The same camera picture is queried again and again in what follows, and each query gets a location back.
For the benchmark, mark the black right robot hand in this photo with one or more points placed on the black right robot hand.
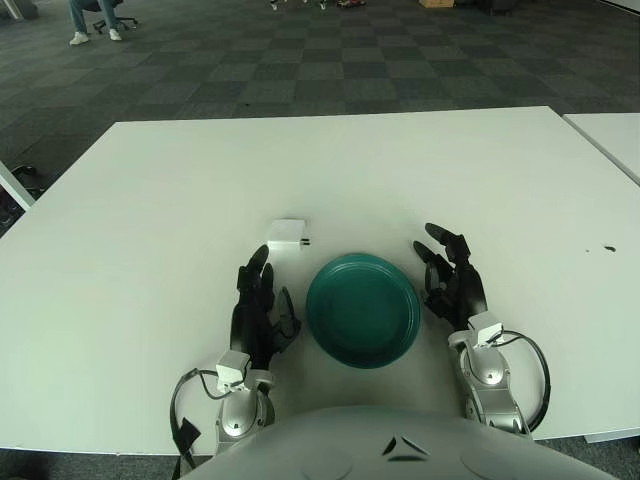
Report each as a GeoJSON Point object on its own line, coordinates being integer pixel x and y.
{"type": "Point", "coordinates": [462, 290]}

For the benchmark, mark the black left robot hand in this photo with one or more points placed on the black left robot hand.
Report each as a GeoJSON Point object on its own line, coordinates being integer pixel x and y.
{"type": "Point", "coordinates": [252, 320]}

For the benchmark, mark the white charger block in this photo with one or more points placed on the white charger block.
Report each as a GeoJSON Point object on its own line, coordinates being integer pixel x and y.
{"type": "Point", "coordinates": [285, 232]}

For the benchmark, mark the green round plate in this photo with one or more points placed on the green round plate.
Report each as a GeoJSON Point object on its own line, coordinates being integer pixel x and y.
{"type": "Point", "coordinates": [362, 312]}

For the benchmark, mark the grey robot torso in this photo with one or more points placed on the grey robot torso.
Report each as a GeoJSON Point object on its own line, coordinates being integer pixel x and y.
{"type": "Point", "coordinates": [400, 450]}

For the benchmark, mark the adjacent white table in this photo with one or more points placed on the adjacent white table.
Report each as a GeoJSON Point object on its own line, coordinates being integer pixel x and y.
{"type": "Point", "coordinates": [607, 140]}

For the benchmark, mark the white side table edge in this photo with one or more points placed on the white side table edge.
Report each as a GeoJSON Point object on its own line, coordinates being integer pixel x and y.
{"type": "Point", "coordinates": [15, 187]}

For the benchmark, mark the brown cardboard box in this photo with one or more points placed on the brown cardboard box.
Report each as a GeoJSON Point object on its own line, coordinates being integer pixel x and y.
{"type": "Point", "coordinates": [436, 3]}

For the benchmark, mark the black office chair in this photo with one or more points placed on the black office chair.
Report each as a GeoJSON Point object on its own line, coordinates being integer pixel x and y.
{"type": "Point", "coordinates": [117, 20]}

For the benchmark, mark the seated person legs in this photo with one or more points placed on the seated person legs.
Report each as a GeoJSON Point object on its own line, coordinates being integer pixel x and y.
{"type": "Point", "coordinates": [77, 20]}

